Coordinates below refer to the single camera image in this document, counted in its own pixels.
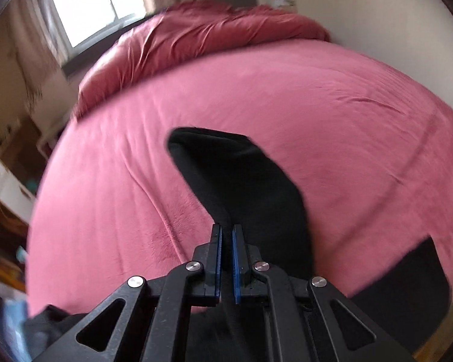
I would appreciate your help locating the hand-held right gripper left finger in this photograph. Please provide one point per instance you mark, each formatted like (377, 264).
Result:
(218, 260)

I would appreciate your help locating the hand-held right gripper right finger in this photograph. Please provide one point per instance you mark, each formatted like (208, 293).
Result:
(236, 264)

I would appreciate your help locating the black pants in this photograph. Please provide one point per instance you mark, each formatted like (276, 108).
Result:
(241, 181)

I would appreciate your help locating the pink bed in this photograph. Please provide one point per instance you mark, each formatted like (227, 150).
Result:
(324, 120)

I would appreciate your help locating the white wooden cabinet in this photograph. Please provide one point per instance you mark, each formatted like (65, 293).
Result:
(11, 188)

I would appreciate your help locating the red duvet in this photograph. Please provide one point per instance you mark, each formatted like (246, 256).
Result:
(196, 34)

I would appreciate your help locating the dark window sill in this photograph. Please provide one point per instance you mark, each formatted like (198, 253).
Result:
(94, 54)

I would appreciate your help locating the window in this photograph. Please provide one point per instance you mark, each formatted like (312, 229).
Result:
(90, 7)

